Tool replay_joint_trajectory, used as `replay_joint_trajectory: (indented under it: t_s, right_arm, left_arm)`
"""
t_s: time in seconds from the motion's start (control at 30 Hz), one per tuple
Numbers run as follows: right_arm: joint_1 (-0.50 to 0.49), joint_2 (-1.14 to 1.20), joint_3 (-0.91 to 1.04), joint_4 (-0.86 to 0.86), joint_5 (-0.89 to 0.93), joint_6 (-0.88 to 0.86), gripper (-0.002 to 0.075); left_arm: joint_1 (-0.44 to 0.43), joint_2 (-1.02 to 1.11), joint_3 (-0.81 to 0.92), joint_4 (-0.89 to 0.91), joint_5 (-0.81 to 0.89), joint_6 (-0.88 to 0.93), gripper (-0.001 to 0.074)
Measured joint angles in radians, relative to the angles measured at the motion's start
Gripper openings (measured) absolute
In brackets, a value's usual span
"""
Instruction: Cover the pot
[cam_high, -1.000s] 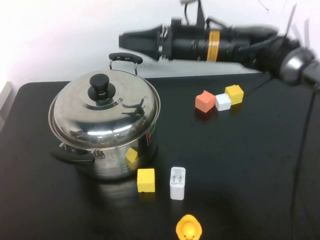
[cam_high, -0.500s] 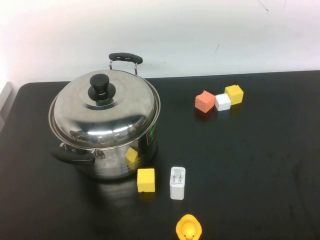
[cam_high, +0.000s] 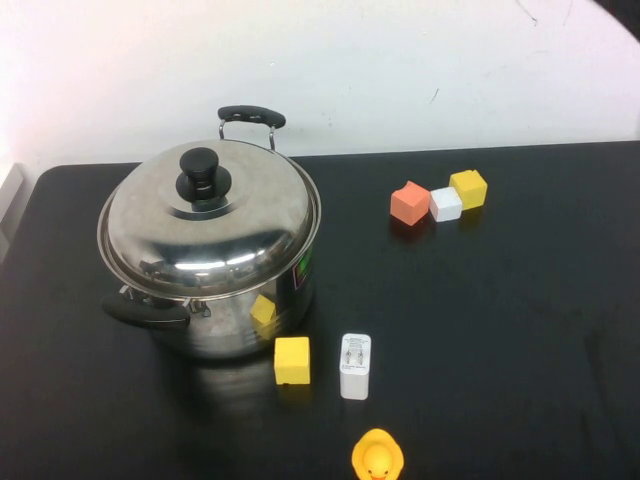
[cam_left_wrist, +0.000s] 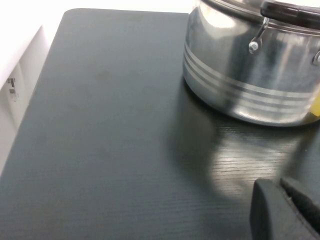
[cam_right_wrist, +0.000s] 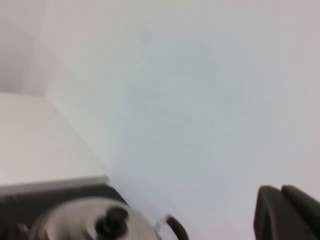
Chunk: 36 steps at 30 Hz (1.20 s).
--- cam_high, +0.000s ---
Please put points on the yellow foam cube with notch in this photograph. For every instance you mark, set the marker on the yellow foam cube with notch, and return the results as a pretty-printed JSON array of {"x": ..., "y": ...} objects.
[{"x": 472, "y": 190}]

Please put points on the orange foam cube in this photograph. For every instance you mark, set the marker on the orange foam cube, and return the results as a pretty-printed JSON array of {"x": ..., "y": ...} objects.
[{"x": 409, "y": 202}]

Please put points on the white foam cube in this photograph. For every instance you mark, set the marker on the white foam cube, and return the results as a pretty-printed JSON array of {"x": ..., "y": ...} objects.
[{"x": 446, "y": 206}]

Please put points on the stainless steel cooking pot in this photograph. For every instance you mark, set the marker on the stainless steel cooking pot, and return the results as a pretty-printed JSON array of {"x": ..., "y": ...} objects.
[{"x": 240, "y": 330}]

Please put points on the steel lid with black knob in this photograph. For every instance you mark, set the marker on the steel lid with black knob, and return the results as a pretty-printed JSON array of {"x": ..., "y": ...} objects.
[{"x": 225, "y": 240}]

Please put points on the white USB wall charger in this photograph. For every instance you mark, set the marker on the white USB wall charger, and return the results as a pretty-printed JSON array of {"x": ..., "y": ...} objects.
[{"x": 355, "y": 380}]

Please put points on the yellow rubber duck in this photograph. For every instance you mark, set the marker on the yellow rubber duck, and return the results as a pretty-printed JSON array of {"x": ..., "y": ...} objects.
[{"x": 377, "y": 457}]

